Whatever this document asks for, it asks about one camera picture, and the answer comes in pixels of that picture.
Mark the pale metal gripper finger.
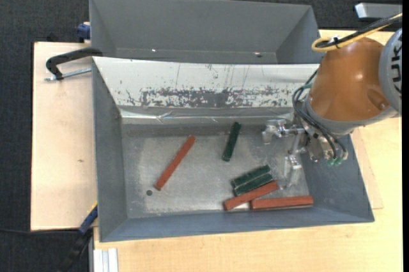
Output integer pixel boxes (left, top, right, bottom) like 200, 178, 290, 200
289, 159, 303, 189
284, 155, 293, 184

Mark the red-brown flat block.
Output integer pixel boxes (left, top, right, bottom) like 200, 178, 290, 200
222, 180, 280, 211
154, 135, 196, 191
249, 195, 314, 211

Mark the dark green flat block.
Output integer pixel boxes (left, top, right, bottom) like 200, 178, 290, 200
222, 121, 242, 162
230, 164, 272, 187
233, 173, 274, 197

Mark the grey metal bin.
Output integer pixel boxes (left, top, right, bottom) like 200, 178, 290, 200
88, 0, 375, 243

